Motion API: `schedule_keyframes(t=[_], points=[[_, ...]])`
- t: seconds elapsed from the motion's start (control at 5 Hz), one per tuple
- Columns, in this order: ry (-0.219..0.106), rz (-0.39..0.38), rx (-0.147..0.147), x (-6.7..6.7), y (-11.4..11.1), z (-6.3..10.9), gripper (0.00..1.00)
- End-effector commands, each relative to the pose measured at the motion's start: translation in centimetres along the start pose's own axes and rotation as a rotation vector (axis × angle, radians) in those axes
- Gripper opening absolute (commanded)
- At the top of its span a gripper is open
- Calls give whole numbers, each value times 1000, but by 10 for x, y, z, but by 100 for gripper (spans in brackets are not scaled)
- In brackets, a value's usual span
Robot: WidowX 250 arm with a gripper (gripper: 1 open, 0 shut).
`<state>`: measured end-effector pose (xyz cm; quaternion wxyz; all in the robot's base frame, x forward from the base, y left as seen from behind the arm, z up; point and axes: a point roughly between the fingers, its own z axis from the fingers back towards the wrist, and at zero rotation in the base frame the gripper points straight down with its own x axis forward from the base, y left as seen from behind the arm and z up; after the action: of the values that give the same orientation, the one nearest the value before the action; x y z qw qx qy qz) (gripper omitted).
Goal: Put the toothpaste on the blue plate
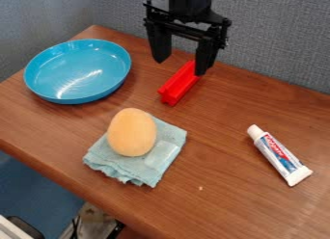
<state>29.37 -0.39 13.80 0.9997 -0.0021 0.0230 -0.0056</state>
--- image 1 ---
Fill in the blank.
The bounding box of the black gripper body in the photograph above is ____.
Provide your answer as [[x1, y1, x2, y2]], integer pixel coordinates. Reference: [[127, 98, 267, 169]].
[[143, 0, 232, 49]]

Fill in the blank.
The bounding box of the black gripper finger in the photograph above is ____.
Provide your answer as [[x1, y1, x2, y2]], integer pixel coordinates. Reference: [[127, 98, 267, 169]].
[[195, 37, 218, 76], [146, 22, 171, 63]]

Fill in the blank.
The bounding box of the white toothpaste tube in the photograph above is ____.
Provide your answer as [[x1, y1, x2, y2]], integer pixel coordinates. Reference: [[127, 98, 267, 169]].
[[246, 124, 313, 187]]

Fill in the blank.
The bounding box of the blue plate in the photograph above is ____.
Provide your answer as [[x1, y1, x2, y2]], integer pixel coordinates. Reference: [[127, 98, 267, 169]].
[[23, 39, 131, 104]]

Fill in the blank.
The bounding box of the red plastic block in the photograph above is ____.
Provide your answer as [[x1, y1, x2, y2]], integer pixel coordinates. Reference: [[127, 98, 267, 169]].
[[158, 61, 200, 106]]

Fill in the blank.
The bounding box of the orange egg-shaped sponge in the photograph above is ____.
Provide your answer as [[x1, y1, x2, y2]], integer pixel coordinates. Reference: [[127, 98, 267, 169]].
[[107, 108, 158, 157]]

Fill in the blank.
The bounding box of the clear small plastic piece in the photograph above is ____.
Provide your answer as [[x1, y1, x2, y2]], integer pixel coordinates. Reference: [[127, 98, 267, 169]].
[[144, 141, 179, 171]]

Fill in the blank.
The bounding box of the light blue folded cloth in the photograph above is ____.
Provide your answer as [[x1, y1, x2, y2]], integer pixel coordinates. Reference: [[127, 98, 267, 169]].
[[83, 118, 187, 188]]

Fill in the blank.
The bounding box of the grey equipment under table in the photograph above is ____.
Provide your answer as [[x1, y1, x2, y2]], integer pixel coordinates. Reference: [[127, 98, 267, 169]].
[[0, 203, 125, 239]]

